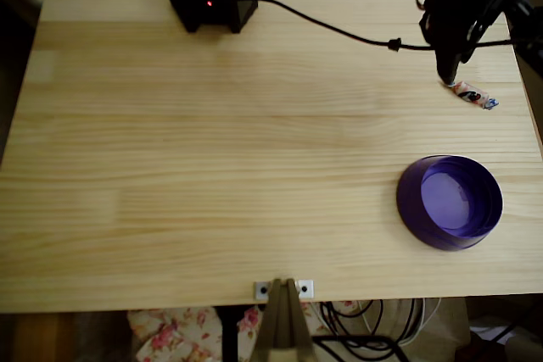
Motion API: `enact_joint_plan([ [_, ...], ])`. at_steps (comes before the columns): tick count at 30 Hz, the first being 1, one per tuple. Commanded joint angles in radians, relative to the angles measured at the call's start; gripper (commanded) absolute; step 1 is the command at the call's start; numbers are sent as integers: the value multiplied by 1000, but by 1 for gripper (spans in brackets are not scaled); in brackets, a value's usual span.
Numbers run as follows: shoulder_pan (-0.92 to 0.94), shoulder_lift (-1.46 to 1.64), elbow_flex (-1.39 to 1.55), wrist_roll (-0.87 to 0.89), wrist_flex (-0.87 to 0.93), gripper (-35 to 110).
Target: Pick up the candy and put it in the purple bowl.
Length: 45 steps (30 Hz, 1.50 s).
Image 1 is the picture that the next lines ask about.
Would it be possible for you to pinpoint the white candy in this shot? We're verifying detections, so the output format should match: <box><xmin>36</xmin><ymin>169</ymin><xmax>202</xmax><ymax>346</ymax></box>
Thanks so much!
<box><xmin>444</xmin><ymin>79</ymin><xmax>500</xmax><ymax>112</ymax></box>

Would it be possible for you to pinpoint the purple bowl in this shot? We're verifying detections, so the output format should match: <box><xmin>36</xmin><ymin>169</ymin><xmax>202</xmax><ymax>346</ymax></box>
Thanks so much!
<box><xmin>395</xmin><ymin>154</ymin><xmax>505</xmax><ymax>252</ymax></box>

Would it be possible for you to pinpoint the black table leg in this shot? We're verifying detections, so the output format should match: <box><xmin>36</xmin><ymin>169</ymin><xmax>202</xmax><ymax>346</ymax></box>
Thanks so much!
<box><xmin>215</xmin><ymin>305</ymin><xmax>239</xmax><ymax>362</ymax></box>

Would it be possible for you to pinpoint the floral cloth with pink roses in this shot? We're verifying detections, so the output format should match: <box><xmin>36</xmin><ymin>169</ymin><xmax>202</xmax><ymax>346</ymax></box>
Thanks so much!
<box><xmin>126</xmin><ymin>300</ymin><xmax>361</xmax><ymax>362</ymax></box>

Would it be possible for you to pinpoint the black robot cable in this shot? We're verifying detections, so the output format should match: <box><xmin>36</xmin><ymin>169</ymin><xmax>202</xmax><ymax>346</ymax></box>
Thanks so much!
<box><xmin>253</xmin><ymin>0</ymin><xmax>517</xmax><ymax>54</ymax></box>

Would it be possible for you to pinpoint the white cable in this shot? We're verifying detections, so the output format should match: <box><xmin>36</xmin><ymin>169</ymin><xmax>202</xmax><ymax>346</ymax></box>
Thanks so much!
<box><xmin>358</xmin><ymin>297</ymin><xmax>443</xmax><ymax>347</ymax></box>

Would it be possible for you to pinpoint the white metal bracket plate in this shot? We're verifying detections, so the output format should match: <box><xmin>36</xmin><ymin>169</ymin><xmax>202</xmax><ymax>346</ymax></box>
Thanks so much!
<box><xmin>254</xmin><ymin>279</ymin><xmax>316</xmax><ymax>300</ymax></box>

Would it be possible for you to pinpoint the black cable bundle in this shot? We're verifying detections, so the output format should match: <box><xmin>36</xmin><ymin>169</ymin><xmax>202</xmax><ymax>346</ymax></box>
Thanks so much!
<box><xmin>317</xmin><ymin>298</ymin><xmax>419</xmax><ymax>351</ymax></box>

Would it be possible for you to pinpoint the tan camera stand post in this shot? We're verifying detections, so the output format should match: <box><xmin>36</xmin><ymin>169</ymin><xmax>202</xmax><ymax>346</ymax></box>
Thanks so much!
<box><xmin>249</xmin><ymin>277</ymin><xmax>318</xmax><ymax>362</ymax></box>

